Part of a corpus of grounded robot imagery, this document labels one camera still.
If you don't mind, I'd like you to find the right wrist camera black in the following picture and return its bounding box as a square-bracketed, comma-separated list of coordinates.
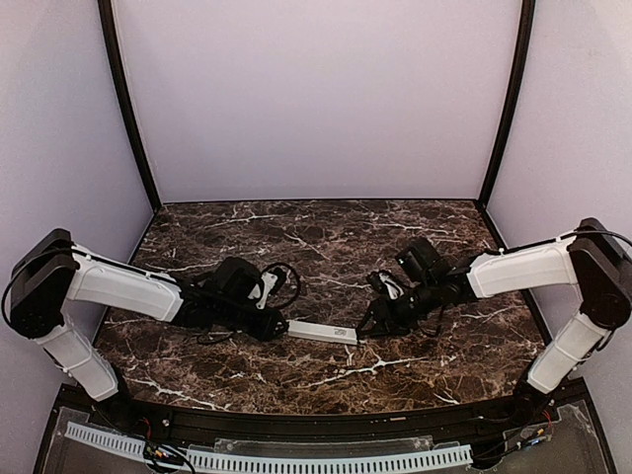
[366, 271, 405, 300]

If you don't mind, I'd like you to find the black frame post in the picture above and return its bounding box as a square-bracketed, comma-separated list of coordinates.
[97, 0, 162, 213]
[478, 0, 536, 208]

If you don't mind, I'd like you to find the right black frame post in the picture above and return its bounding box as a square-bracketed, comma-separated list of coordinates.
[478, 0, 536, 208]

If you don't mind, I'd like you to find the left black frame post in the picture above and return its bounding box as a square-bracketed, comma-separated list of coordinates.
[97, 0, 162, 213]

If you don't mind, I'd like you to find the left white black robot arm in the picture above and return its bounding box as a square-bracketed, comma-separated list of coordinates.
[1, 228, 288, 402]

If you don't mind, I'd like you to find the left black camera cable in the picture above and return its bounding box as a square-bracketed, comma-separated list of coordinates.
[197, 263, 302, 347]

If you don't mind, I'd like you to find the white slotted cable duct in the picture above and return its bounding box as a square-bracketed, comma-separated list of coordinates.
[64, 422, 473, 473]

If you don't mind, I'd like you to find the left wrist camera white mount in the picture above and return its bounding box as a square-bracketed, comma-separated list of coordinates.
[248, 272, 278, 310]

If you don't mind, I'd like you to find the white remote control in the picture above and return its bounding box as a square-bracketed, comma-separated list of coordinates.
[287, 321, 357, 346]

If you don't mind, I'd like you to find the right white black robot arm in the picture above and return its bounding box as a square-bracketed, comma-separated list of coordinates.
[355, 217, 631, 424]

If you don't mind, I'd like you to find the black front rail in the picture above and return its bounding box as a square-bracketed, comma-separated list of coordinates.
[136, 397, 513, 446]

